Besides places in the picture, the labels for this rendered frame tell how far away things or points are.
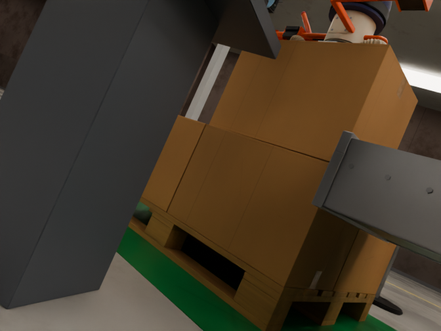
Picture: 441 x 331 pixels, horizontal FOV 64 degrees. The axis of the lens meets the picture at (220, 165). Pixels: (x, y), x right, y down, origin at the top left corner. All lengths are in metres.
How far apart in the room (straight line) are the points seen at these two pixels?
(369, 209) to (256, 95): 0.68
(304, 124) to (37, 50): 0.81
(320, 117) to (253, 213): 0.38
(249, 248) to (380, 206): 0.48
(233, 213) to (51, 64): 0.76
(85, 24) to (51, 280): 0.50
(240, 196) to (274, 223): 0.17
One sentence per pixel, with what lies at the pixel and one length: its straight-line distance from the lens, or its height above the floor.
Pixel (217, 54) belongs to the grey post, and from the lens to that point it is 4.82.
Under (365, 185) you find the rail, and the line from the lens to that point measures 0.92.
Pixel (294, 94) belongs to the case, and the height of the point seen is 0.74.
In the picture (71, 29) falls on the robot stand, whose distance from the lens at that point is 0.80.
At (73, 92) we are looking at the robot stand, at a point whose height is 0.40.
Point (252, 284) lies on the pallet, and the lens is 1.19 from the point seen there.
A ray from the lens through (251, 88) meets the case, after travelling 1.42.
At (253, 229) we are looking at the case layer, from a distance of 1.21.
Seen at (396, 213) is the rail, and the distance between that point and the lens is 0.89.
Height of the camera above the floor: 0.37
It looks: 2 degrees up
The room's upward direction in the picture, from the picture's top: 24 degrees clockwise
